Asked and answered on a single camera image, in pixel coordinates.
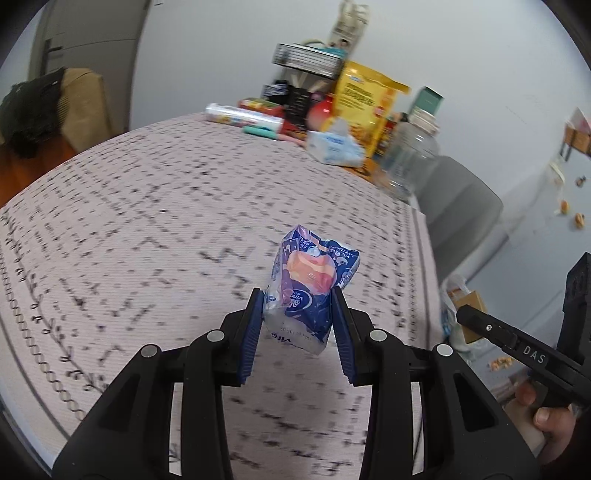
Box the blue pink tissue packet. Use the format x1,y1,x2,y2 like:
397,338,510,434
263,225,361,355

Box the person's right hand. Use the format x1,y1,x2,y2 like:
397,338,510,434
513,381,576,464

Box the grey chair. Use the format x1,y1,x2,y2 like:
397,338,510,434
417,156,503,283

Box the pink patterned tablecloth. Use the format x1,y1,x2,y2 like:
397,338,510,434
1,115,443,467

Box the white refrigerator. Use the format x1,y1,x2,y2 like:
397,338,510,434
466,133,591,324

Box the large clear plastic jar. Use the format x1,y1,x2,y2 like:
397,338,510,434
381,108,440,201

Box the blue white tissue pack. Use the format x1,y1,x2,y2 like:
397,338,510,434
305,118,365,168

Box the brown paper bag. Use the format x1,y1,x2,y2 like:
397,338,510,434
58,68,118,153

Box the teal pen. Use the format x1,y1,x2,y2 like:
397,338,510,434
242,126,279,140

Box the white plastic wrap roll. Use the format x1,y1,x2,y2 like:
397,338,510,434
204,103,283,133

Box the yellow snack bag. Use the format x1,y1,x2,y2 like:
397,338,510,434
322,61,411,158

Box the red green box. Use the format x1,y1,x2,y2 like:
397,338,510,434
238,98,284,118

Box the red round object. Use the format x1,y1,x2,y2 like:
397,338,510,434
307,94,332,131

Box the black pen holder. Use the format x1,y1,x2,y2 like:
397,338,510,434
263,80,312,126

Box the metal mesh basket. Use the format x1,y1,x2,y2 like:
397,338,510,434
271,43,344,80

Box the grey door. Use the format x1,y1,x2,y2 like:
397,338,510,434
28,0,150,132

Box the white paper bag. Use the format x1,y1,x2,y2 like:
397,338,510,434
328,0,370,53

